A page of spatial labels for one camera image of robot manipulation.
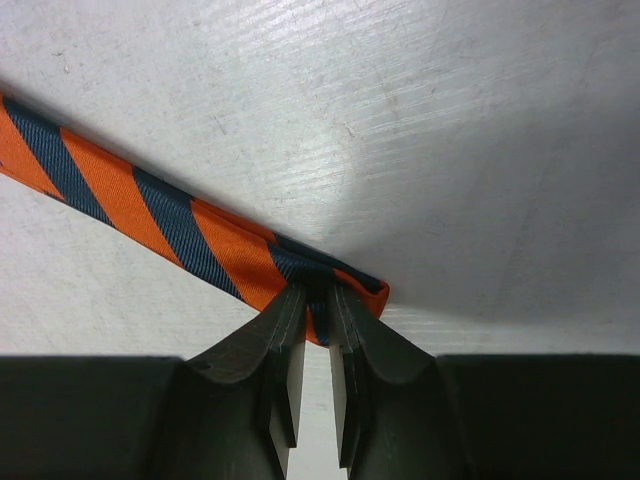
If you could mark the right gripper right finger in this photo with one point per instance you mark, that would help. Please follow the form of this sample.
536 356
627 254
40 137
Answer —
394 418

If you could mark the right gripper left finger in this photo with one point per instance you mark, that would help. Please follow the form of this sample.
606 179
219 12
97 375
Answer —
233 411

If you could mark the orange navy striped tie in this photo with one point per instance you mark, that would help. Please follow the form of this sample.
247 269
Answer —
241 258

